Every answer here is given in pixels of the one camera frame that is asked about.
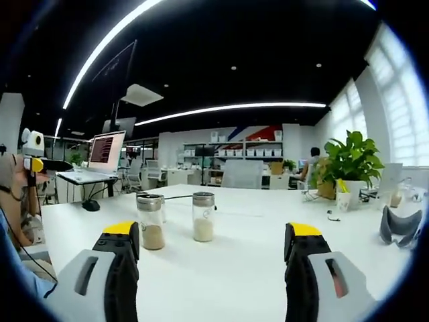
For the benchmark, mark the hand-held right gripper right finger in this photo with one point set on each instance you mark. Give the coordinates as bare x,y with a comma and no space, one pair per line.
321,288

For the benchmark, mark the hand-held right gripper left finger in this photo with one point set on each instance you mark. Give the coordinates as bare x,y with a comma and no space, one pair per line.
87,285

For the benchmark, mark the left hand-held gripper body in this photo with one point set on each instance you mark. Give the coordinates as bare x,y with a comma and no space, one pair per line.
33,142

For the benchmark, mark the seasoning bottle brown powder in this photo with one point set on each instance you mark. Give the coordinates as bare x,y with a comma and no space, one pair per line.
150,204

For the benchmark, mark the seasoning bottle white powder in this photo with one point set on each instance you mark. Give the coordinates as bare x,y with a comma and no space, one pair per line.
203,201

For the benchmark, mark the person's left hand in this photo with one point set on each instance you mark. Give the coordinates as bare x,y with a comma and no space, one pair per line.
40,180

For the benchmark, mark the leafy green floor plant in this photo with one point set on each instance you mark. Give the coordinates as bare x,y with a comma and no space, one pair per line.
76,158

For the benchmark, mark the short ceiling light strip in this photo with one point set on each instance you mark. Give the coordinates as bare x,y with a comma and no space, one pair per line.
58,127

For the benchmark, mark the white laptop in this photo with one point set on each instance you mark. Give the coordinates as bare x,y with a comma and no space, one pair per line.
107,151

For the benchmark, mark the person in blue shirt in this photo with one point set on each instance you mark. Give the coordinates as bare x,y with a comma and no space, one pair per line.
30,285

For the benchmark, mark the dark patterned cloth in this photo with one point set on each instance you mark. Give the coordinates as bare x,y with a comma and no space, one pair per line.
31,231

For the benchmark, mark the small black object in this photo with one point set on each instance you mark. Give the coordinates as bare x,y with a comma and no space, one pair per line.
333,218

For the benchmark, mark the black mounted monitor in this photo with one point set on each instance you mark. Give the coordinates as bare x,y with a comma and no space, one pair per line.
120,125

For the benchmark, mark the grey headset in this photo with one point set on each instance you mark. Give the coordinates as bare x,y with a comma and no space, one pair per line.
388,231

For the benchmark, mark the white patterned paper cup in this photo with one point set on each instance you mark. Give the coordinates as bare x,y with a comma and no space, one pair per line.
343,203

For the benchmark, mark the brown paper bag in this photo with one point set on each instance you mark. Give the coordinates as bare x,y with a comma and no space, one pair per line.
326,184

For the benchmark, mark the yellow tag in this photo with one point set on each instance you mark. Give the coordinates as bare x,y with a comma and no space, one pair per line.
342,185

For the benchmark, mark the white desk chair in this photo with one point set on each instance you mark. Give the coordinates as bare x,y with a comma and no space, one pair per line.
308,181

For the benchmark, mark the white ceiling air conditioner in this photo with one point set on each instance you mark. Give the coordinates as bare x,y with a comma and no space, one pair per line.
142,94

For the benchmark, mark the plastic drink cup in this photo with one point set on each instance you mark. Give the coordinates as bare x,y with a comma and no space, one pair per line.
396,201

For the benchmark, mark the hanging dark screen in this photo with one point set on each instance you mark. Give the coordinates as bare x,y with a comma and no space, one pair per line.
115,62

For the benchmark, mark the blue computer screen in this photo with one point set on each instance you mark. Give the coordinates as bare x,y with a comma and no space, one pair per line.
302,163

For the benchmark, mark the small potted plant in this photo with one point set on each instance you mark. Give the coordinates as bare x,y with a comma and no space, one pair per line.
290,165

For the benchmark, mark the cardboard box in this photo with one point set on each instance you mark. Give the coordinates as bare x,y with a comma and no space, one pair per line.
277,167

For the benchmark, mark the green potted plant white pot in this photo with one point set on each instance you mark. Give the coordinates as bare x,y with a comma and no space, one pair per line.
352,157

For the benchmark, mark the white mesh office chair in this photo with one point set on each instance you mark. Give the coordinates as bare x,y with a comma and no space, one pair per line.
242,174

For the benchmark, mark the black monitor on stand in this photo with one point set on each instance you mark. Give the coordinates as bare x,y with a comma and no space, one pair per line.
205,150

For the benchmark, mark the row of white storage bins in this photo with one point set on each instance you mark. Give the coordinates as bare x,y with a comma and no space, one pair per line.
251,153

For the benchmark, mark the white shelving unit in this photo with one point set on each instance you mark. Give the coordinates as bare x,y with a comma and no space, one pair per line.
234,161

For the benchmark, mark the window with white blinds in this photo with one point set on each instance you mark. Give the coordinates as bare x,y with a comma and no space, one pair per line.
402,100
348,114

